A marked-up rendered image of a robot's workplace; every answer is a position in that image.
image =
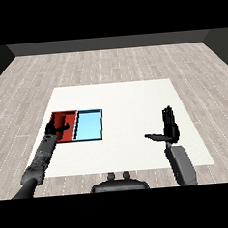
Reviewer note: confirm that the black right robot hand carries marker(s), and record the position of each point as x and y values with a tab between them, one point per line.
170	129

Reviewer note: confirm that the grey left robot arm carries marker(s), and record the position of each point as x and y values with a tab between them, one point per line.
40	159

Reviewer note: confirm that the dark grey robot body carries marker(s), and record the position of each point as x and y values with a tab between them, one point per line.
119	184

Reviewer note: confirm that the light blue shallow open box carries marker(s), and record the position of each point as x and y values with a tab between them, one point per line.
87	125

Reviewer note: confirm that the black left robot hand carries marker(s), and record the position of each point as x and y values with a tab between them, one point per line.
54	128

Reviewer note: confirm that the red shallow open box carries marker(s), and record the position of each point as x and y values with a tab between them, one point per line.
68	126

